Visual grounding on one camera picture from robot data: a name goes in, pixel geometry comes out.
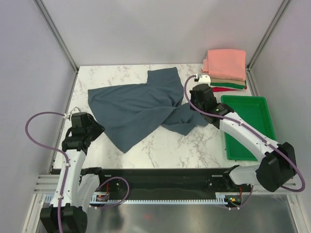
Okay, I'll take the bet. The blue-grey t-shirt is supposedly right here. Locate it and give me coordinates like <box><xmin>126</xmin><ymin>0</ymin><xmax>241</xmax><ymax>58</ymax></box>
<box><xmin>88</xmin><ymin>67</ymin><xmax>207</xmax><ymax>153</ymax></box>

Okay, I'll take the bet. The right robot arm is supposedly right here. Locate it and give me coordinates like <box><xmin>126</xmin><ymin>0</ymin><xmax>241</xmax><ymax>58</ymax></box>
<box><xmin>187</xmin><ymin>83</ymin><xmax>297</xmax><ymax>192</ymax></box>

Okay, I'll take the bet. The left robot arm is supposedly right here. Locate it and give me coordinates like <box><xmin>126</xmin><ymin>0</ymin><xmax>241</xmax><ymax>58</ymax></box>
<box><xmin>40</xmin><ymin>112</ymin><xmax>107</xmax><ymax>233</ymax></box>

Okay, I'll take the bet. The folded red t-shirt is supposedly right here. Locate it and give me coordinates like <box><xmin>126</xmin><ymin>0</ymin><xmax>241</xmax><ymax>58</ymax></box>
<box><xmin>212</xmin><ymin>87</ymin><xmax>247</xmax><ymax>92</ymax></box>

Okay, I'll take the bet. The folded beige t-shirt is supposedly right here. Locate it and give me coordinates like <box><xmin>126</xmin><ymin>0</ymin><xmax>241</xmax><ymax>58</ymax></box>
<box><xmin>211</xmin><ymin>78</ymin><xmax>246</xmax><ymax>85</ymax></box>

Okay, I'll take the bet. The folded green t-shirt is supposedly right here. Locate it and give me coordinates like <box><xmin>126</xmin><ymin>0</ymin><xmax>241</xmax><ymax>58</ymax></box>
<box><xmin>210</xmin><ymin>83</ymin><xmax>247</xmax><ymax>90</ymax></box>

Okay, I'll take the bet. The folded salmon pink t-shirt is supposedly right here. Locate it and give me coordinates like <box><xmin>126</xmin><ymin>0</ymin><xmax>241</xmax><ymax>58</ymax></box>
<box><xmin>202</xmin><ymin>49</ymin><xmax>246</xmax><ymax>81</ymax></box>

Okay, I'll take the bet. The green plastic tray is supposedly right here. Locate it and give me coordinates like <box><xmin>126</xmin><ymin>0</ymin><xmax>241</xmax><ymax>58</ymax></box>
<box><xmin>221</xmin><ymin>95</ymin><xmax>276</xmax><ymax>161</ymax></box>

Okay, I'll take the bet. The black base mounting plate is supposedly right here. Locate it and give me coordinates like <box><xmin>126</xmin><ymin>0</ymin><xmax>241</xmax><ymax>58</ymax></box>
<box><xmin>81</xmin><ymin>167</ymin><xmax>251</xmax><ymax>193</ymax></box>

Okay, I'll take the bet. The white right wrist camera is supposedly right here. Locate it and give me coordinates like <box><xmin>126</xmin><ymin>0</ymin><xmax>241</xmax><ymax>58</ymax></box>
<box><xmin>194</xmin><ymin>74</ymin><xmax>211</xmax><ymax>85</ymax></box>

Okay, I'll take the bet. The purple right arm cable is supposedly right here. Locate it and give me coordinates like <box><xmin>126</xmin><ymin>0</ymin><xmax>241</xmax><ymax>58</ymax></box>
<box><xmin>183</xmin><ymin>75</ymin><xmax>306</xmax><ymax>194</ymax></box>

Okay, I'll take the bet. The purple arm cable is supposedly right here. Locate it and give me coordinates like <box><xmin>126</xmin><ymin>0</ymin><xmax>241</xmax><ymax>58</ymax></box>
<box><xmin>25</xmin><ymin>111</ymin><xmax>73</xmax><ymax>233</ymax></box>
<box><xmin>183</xmin><ymin>75</ymin><xmax>306</xmax><ymax>194</ymax></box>

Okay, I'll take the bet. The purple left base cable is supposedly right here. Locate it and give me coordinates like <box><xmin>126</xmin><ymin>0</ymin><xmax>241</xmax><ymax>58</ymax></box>
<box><xmin>88</xmin><ymin>176</ymin><xmax>129</xmax><ymax>210</ymax></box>

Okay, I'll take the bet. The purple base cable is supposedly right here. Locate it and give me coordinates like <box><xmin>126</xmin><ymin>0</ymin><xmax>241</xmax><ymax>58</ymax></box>
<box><xmin>225</xmin><ymin>183</ymin><xmax>252</xmax><ymax>211</ymax></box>
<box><xmin>88</xmin><ymin>176</ymin><xmax>129</xmax><ymax>210</ymax></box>

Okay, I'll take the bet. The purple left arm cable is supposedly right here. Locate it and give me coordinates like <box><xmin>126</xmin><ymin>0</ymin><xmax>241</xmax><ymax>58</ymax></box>
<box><xmin>25</xmin><ymin>111</ymin><xmax>73</xmax><ymax>233</ymax></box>

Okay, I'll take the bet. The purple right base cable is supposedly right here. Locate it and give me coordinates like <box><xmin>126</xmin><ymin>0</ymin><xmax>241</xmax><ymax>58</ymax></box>
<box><xmin>225</xmin><ymin>183</ymin><xmax>252</xmax><ymax>211</ymax></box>

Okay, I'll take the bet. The white slotted cable duct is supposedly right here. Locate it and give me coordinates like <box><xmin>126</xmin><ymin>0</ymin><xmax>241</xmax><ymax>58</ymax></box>
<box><xmin>43</xmin><ymin>191</ymin><xmax>225</xmax><ymax>204</ymax></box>

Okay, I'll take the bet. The left aluminium frame post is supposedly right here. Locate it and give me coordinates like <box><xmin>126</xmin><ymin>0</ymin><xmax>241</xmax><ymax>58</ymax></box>
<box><xmin>33</xmin><ymin>0</ymin><xmax>79</xmax><ymax>73</ymax></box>

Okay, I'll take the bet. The aluminium frame post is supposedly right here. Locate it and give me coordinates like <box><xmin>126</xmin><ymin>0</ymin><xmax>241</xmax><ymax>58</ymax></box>
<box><xmin>33</xmin><ymin>0</ymin><xmax>79</xmax><ymax>73</ymax></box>
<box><xmin>247</xmin><ymin>0</ymin><xmax>294</xmax><ymax>71</ymax></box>

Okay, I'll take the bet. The right aluminium frame post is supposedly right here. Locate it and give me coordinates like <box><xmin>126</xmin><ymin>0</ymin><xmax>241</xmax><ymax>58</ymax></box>
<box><xmin>247</xmin><ymin>0</ymin><xmax>294</xmax><ymax>71</ymax></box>

